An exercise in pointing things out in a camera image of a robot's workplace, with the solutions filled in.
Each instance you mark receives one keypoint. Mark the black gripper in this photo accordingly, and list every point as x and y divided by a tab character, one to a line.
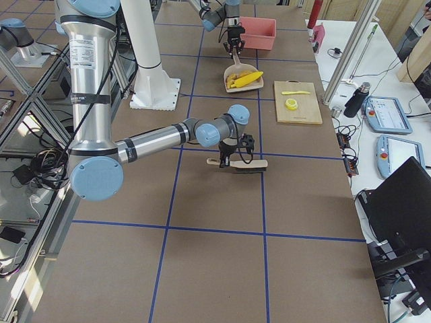
226	148
233	33

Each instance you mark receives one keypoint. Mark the beige plastic dustpan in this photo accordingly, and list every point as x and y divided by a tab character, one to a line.
242	69

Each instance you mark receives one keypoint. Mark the beige hand brush black bristles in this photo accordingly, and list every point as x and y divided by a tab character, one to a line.
254	166

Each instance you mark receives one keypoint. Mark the tan toy ginger root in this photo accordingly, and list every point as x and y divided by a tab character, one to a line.
231	81

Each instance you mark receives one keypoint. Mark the yellow toy corn cob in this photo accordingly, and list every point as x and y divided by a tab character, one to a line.
249	78

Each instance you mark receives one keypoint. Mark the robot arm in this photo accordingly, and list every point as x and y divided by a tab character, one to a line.
228	12
94	160

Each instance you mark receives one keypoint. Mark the pink plastic bin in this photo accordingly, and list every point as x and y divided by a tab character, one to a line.
259	33

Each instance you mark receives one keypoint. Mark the yellow lemon slices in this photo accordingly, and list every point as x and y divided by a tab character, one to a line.
291	104

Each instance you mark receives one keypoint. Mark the yellow plastic knife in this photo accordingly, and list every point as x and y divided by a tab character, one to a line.
291	93

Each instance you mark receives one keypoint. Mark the wooden cutting board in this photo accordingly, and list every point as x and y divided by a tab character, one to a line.
308	111

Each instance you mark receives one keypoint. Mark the red fire extinguisher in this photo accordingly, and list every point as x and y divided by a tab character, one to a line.
317	5

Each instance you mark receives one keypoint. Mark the black water bottle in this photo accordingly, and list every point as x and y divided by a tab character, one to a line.
353	105

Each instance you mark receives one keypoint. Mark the metal grabber rod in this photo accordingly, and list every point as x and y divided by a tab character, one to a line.
349	80

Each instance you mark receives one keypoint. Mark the blue teach pendant far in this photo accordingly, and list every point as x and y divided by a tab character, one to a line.
385	115

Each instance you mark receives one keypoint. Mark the blue teach pendant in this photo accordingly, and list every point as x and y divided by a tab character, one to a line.
392	152
385	115

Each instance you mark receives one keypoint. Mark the blue teach pendant near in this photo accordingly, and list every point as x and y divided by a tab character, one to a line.
392	152

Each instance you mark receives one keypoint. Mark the black monitor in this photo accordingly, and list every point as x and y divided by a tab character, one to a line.
398	212

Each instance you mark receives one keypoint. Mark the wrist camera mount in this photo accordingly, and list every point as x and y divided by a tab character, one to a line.
247	142

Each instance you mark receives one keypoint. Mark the aluminium frame post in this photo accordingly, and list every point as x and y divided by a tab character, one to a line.
365	18

